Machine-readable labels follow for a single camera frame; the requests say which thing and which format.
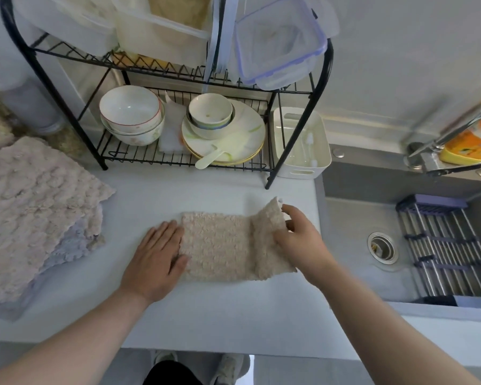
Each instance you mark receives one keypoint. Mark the yellow packet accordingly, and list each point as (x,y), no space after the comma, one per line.
(140,60)

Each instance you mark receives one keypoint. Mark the translucent plastic jar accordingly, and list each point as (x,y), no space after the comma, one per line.
(32,108)

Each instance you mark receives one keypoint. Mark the person's right forearm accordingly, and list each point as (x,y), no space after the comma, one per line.
(384,328)

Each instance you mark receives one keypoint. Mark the person's left middle finger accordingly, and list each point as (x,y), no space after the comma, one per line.
(167,234)

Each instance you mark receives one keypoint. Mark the steel kitchen faucet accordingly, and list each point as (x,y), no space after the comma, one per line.
(433,154)

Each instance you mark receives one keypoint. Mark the small cream bowl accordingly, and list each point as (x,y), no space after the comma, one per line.
(209,109)

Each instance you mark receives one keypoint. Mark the grey steel sink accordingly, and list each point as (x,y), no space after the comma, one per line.
(352,220)

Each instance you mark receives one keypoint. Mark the person's right hand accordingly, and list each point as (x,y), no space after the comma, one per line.
(304,246)

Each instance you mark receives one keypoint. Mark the person's left little finger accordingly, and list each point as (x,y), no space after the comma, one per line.
(146,243)

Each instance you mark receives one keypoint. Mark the person's white shoe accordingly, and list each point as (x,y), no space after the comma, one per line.
(232,368)
(162,358)

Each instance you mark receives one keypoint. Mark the person's left thumb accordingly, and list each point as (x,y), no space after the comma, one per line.
(180,265)

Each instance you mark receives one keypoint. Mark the person's left forearm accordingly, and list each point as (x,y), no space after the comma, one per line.
(64,340)

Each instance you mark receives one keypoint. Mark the person's black trousers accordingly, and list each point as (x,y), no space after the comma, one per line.
(170,374)

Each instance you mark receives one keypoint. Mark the white plate with green pattern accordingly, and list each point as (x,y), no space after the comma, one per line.
(246,130)

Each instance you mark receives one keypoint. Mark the person's white right shoe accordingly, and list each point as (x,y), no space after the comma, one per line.
(232,368)

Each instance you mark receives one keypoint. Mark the white plate with yellow rim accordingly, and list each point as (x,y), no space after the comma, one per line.
(244,159)

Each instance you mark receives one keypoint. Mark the small beige fluffy cloth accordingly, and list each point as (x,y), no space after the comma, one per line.
(220,246)

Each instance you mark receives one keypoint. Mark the white bowl with red rim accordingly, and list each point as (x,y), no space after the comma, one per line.
(130,106)

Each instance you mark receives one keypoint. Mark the white bottle brush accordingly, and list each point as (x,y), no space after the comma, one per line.
(309,148)

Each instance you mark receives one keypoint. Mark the person's right thumb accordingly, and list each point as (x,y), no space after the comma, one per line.
(283,239)

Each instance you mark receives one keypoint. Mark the yellow dish soap bottle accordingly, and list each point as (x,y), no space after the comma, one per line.
(471,146)

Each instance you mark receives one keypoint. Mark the roll-up steel drying rack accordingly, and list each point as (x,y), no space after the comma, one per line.
(445,244)

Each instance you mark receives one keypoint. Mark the person's white left shoe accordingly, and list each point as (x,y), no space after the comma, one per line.
(162,358)

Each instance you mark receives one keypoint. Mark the steel sink drain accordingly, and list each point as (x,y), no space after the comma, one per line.
(383,247)

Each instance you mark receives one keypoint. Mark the white sponge cloth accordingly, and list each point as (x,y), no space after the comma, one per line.
(170,136)

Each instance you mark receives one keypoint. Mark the clear container with blue lid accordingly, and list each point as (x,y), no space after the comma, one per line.
(278,40)

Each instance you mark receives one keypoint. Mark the wide white plastic container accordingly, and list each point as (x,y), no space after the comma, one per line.
(72,23)

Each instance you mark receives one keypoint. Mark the white plastic basket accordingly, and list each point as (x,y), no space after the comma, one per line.
(320,156)

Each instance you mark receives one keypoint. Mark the white plastic spoon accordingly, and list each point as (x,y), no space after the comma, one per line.
(209,158)

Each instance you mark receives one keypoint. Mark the person's left hand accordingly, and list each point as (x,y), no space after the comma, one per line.
(154,266)

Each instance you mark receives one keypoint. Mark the white bowl with floral print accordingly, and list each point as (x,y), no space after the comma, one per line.
(144,136)

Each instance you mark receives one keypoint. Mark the cream bowl with blue stripe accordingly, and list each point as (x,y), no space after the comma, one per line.
(208,133)

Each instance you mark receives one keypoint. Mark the pale blue container lid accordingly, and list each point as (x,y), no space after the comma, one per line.
(220,36)

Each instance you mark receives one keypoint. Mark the pale lavender fluffy cloth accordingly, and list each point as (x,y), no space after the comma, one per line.
(76,244)

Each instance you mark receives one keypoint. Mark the large beige fluffy cloth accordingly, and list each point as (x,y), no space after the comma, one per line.
(32,212)

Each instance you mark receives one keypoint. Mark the tall white plastic container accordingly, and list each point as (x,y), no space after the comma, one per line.
(160,34)

